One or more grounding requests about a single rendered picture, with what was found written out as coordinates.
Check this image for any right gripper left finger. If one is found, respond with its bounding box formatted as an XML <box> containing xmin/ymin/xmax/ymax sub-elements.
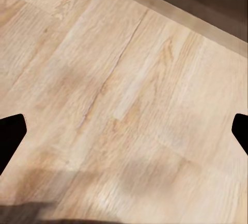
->
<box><xmin>0</xmin><ymin>114</ymin><xmax>27</xmax><ymax>175</ymax></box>

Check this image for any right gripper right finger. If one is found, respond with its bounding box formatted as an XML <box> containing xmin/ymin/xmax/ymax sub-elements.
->
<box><xmin>231</xmin><ymin>114</ymin><xmax>248</xmax><ymax>155</ymax></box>

